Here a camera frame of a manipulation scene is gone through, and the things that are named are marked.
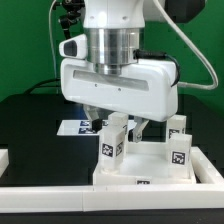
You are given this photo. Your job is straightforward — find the white L-shaped fence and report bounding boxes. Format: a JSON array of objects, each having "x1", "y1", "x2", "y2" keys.
[{"x1": 0, "y1": 147, "x2": 224, "y2": 213}]

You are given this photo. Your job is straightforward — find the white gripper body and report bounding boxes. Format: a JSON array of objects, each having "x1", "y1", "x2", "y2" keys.
[{"x1": 59, "y1": 35, "x2": 178, "y2": 122}]

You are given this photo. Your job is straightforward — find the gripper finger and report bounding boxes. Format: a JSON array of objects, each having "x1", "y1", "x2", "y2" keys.
[
  {"x1": 83, "y1": 105, "x2": 102, "y2": 132},
  {"x1": 129, "y1": 116, "x2": 149, "y2": 143}
]

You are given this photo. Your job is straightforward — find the white square table top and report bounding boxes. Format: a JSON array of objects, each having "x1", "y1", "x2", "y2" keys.
[{"x1": 93, "y1": 142, "x2": 196, "y2": 185}]

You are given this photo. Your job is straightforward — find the white marker base plate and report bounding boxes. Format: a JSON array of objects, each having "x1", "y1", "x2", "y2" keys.
[{"x1": 56, "y1": 119, "x2": 138, "y2": 137}]

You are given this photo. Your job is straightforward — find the white cable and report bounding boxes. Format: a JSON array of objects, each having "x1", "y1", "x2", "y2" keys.
[{"x1": 48, "y1": 0, "x2": 60, "y2": 81}]

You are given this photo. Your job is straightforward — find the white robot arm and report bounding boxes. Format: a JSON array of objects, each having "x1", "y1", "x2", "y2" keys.
[{"x1": 59, "y1": 0, "x2": 206, "y2": 142}]

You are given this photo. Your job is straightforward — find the white block with tag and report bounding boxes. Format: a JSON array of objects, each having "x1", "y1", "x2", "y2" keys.
[{"x1": 167, "y1": 133, "x2": 192, "y2": 179}]

